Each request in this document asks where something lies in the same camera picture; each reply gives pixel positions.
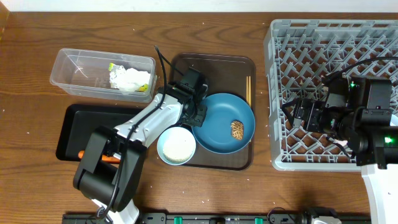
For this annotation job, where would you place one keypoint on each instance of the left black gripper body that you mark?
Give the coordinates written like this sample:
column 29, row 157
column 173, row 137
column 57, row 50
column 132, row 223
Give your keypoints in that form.
column 198, row 112

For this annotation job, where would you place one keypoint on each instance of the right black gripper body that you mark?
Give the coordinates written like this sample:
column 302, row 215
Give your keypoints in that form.
column 301, row 114

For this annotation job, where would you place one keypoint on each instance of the dark blue plate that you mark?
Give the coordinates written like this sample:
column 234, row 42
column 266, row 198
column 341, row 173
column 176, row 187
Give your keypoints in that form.
column 216, row 133

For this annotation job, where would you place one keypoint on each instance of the white napkin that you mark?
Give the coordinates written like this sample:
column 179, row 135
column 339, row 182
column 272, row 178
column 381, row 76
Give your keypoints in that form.
column 133, row 80

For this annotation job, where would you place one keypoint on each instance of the foil wrapper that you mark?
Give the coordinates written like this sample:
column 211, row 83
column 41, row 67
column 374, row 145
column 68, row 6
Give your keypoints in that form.
column 116, row 75

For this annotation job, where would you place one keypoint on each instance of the orange carrot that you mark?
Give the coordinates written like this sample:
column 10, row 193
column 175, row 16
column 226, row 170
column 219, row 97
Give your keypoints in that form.
column 111, row 160

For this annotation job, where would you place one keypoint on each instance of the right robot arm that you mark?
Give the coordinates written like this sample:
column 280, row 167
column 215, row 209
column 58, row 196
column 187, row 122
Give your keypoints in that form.
column 357, row 110

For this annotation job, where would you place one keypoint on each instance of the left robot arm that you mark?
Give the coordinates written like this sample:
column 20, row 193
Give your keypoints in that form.
column 111, row 166

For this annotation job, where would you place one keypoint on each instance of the grey dishwasher rack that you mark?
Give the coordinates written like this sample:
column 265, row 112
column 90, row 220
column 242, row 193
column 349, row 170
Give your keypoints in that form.
column 298, row 54

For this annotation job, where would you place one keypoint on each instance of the brown serving tray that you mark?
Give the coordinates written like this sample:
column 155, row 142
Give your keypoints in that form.
column 224, row 74

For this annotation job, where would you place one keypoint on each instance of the right wooden chopstick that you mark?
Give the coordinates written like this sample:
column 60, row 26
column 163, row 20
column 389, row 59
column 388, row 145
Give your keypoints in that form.
column 249, row 91

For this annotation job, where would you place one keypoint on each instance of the wooden chopstick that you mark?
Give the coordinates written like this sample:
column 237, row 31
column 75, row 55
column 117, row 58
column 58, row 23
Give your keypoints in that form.
column 247, row 90

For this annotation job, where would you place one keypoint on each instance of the left wooden chopstick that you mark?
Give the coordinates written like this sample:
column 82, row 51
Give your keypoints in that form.
column 247, row 90

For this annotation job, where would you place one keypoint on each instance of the brown mushroom piece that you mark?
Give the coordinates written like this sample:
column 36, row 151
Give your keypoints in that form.
column 237, row 130

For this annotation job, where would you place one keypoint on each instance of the light blue rice bowl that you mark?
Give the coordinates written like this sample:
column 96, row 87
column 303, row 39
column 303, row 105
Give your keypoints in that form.
column 176, row 146

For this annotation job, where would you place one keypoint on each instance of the clear plastic bin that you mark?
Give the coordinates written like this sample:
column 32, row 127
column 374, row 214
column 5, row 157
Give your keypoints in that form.
column 85, row 73

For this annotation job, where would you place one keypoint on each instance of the black tray bin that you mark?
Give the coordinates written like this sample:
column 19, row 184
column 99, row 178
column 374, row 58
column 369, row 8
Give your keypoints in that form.
column 81, row 120

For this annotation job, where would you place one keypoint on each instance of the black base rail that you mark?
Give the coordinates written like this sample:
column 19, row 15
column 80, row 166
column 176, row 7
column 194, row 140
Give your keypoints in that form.
column 161, row 218

